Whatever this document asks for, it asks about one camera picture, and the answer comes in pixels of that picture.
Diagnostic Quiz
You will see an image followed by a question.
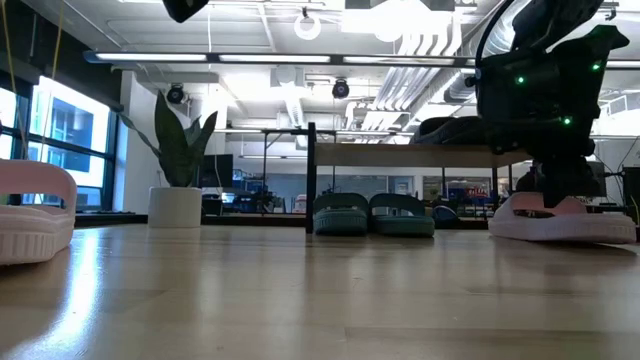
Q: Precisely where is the person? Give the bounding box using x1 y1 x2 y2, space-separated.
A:
514 168 546 194

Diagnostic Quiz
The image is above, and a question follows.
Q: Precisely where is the green snake plant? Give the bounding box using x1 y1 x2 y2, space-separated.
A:
118 89 219 189

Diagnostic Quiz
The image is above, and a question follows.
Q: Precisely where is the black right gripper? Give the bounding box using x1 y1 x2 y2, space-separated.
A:
527 144 604 209

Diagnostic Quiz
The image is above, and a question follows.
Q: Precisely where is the large window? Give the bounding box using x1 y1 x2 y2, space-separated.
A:
0 74 119 211

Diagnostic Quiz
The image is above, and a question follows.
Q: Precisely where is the overhead light bar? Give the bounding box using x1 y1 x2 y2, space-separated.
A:
83 49 481 70

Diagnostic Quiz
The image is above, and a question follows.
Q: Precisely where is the green slide sandal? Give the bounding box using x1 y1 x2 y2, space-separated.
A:
368 192 436 238
312 192 370 237

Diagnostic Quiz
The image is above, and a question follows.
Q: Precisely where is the dark blue chair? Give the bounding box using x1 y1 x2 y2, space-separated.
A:
432 204 464 230

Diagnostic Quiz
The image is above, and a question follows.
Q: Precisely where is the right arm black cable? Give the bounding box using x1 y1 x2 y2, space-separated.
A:
474 0 516 69

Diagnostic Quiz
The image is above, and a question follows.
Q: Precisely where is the white plant pot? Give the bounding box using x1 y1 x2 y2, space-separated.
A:
147 186 203 230

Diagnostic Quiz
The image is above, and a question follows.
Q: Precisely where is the black monitor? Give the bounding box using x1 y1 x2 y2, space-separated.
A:
199 153 235 189

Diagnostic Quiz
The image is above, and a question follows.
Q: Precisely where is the pink slide sandal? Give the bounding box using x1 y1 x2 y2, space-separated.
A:
0 159 79 266
488 192 637 245

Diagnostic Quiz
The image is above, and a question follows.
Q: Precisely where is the wooden shelf with black frame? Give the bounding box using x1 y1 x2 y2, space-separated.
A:
305 122 539 235

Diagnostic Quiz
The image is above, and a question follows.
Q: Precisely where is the white ring light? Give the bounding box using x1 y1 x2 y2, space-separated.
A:
293 7 323 41

